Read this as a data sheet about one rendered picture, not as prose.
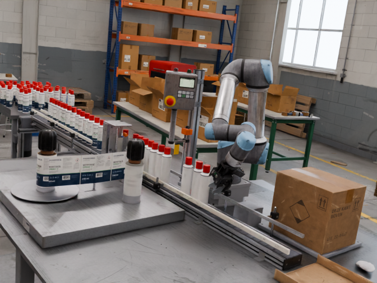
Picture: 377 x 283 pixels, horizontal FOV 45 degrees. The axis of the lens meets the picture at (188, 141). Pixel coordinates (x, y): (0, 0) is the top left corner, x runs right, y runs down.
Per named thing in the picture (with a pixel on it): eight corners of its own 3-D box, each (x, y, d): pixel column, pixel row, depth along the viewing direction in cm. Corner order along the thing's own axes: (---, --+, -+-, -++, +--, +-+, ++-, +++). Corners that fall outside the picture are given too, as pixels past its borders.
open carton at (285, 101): (256, 108, 658) (260, 82, 650) (281, 109, 676) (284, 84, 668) (272, 113, 621) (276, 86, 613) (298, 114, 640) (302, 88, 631)
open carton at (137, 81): (119, 101, 573) (122, 72, 565) (151, 103, 596) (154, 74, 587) (131, 107, 540) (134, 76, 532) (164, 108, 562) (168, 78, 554)
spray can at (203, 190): (194, 205, 216) (199, 164, 211) (202, 203, 219) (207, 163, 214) (201, 208, 212) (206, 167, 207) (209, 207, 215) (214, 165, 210)
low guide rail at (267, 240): (138, 172, 252) (138, 169, 251) (139, 172, 252) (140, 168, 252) (287, 255, 170) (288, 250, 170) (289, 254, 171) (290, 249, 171)
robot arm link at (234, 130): (231, 119, 202) (227, 131, 193) (257, 121, 199) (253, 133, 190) (231, 134, 206) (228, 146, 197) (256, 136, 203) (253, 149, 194)
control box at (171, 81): (162, 105, 245) (166, 69, 240) (193, 108, 246) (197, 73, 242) (162, 108, 235) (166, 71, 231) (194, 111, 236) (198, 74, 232)
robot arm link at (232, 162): (238, 148, 196) (248, 161, 192) (233, 155, 199) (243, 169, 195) (225, 149, 192) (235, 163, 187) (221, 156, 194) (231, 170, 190)
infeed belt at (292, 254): (92, 155, 296) (92, 149, 295) (103, 154, 301) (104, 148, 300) (285, 268, 172) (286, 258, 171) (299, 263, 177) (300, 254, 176)
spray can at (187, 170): (177, 195, 226) (182, 156, 222) (185, 194, 229) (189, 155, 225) (183, 199, 222) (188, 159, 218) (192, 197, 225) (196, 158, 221)
